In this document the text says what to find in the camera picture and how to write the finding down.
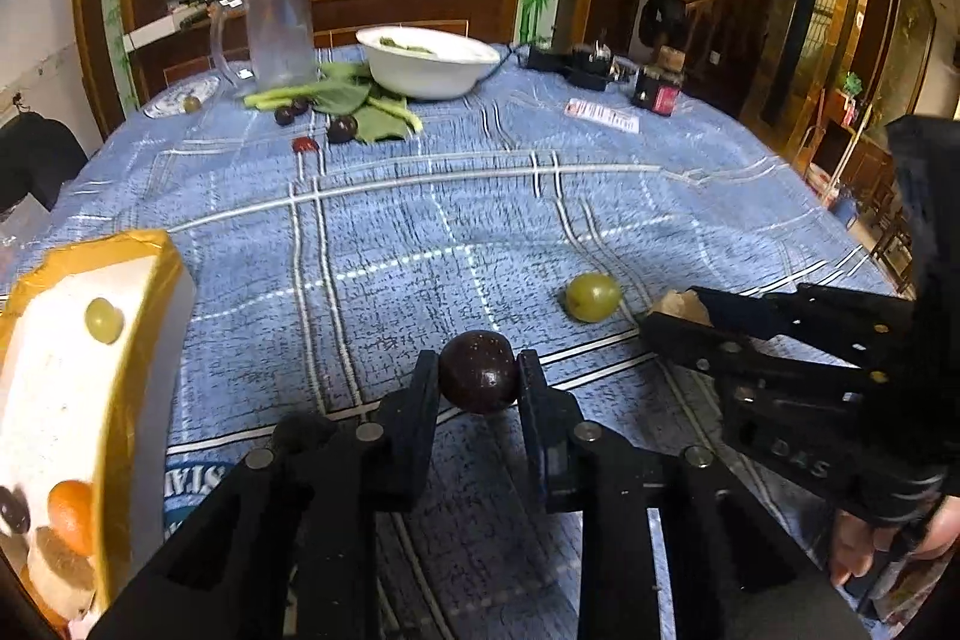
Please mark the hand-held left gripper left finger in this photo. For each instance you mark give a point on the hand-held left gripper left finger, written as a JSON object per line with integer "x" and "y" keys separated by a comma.
{"x": 420, "y": 407}

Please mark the green grape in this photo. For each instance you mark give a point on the green grape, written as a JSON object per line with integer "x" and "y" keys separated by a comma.
{"x": 103, "y": 319}
{"x": 592, "y": 297}

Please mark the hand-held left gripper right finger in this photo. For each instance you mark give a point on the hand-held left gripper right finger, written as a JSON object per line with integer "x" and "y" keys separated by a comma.
{"x": 541, "y": 415}

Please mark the dark figurine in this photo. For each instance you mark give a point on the dark figurine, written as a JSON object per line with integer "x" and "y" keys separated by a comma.
{"x": 664, "y": 18}

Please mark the patterned plate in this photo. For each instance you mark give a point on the patterned plate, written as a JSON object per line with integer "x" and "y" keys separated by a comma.
{"x": 180, "y": 96}

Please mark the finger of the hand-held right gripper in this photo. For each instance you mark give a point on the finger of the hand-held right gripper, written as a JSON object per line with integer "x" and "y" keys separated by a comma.
{"x": 787, "y": 310}
{"x": 720, "y": 347}

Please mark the black chair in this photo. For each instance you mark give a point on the black chair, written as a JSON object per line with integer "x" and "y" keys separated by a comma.
{"x": 34, "y": 156}

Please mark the green leafy vegetable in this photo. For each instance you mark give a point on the green leafy vegetable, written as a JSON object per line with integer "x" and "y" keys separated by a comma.
{"x": 352, "y": 102}

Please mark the small dark plum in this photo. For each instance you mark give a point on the small dark plum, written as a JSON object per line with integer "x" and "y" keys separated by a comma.
{"x": 300, "y": 105}
{"x": 283, "y": 115}
{"x": 343, "y": 128}

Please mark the white label card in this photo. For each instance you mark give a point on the white label card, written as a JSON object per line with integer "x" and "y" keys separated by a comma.
{"x": 602, "y": 114}

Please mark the white bowl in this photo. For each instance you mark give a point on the white bowl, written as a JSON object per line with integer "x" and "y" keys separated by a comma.
{"x": 427, "y": 59}

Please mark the small green fruit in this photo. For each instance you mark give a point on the small green fruit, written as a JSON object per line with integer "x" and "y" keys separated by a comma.
{"x": 192, "y": 104}

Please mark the black and red box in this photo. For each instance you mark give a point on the black and red box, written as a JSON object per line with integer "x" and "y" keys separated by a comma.
{"x": 658, "y": 89}

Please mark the yellow-rimmed white foam box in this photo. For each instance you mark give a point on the yellow-rimmed white foam box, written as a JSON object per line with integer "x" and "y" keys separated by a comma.
{"x": 52, "y": 415}

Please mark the person's right hand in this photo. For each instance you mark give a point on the person's right hand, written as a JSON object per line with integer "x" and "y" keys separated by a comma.
{"x": 855, "y": 550}

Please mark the clear glass pitcher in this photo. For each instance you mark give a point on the clear glass pitcher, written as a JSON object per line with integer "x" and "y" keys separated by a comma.
{"x": 279, "y": 29}

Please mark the small red fruit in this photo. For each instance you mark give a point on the small red fruit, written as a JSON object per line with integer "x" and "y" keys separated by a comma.
{"x": 304, "y": 145}

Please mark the black power adapter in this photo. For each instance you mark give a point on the black power adapter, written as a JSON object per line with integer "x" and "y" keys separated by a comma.
{"x": 566, "y": 64}

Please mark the orange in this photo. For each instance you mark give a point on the orange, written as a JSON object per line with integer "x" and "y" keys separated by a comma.
{"x": 73, "y": 514}

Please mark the small cardboard box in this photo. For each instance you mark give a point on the small cardboard box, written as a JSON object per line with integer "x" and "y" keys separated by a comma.
{"x": 670, "y": 59}

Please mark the rough pale fruit piece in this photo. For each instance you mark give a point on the rough pale fruit piece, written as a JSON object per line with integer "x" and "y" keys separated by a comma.
{"x": 679, "y": 304}

